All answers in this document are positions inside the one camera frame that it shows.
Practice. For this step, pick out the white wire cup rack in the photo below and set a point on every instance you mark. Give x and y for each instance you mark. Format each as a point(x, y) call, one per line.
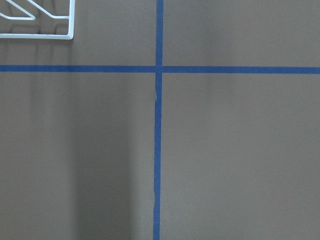
point(37, 19)

